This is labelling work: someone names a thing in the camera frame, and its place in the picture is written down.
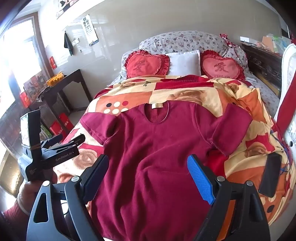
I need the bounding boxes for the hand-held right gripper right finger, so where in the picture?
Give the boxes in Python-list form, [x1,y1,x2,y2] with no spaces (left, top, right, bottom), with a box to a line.
[187,154,271,241]

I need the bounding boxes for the dark carved cabinet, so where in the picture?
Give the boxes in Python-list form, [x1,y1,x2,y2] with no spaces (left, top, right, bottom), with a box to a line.
[240,42,284,96]

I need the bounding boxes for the person's left forearm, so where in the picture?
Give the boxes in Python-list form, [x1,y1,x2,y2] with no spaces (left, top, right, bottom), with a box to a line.
[0,199,32,233]

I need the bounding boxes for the dark hanging cloth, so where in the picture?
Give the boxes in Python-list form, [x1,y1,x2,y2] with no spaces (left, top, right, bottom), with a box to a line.
[63,31,75,56]

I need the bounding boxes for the yellow box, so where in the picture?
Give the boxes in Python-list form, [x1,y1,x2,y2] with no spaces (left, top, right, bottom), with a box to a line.
[46,72,65,86]

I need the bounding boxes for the white pillow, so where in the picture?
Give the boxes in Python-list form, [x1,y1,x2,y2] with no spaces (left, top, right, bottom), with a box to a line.
[165,50,201,77]

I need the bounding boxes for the eye chart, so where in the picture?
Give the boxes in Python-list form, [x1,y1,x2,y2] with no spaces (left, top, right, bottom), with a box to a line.
[82,14,100,47]

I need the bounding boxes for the window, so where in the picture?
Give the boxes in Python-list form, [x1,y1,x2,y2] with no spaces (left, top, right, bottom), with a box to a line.
[0,14,43,116]

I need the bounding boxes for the floral bed sheet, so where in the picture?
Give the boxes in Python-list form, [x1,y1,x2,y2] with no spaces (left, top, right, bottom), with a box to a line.
[244,71,281,119]

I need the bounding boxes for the red knitted garment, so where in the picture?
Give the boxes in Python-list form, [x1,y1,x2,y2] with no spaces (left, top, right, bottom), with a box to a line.
[162,75,218,87]

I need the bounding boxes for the red gift box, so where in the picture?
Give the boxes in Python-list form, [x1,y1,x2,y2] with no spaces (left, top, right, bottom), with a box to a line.
[59,113,75,131]
[20,91,31,107]
[49,120,64,138]

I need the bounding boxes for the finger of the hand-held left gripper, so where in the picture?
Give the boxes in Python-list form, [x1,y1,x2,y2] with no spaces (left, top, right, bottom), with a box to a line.
[42,134,64,150]
[46,133,86,151]

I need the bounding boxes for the coloured wires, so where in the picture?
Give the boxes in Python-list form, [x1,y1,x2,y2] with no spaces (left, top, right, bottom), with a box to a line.
[270,129,295,177]

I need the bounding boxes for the maroon short-sleeved sweater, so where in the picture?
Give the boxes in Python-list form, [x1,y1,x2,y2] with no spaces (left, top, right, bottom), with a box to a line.
[80,101,253,241]

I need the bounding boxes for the red cloth on chair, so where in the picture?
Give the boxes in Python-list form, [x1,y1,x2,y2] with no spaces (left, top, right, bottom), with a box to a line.
[276,76,296,138]

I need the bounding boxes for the printed orange red blanket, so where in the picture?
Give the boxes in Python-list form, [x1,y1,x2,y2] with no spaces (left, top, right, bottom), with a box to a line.
[54,74,296,241]

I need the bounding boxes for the floral headboard cover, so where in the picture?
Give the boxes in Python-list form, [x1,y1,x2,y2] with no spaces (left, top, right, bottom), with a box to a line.
[139,31,249,70]

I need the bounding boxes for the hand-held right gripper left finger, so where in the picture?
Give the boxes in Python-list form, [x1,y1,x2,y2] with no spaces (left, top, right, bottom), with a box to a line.
[26,154,110,241]

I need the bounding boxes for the dark wooden side table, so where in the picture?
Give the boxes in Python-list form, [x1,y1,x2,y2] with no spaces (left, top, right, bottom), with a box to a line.
[30,69,93,136]

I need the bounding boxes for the black phone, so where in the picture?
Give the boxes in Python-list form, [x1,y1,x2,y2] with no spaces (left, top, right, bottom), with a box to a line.
[258,152,283,198]

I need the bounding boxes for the red heart-shaped pillow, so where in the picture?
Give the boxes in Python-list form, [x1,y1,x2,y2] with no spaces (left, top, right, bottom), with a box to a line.
[200,50,246,81]
[125,49,171,79]

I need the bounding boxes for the person's left hand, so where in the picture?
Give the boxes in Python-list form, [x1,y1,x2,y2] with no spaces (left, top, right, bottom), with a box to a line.
[17,171,59,212]

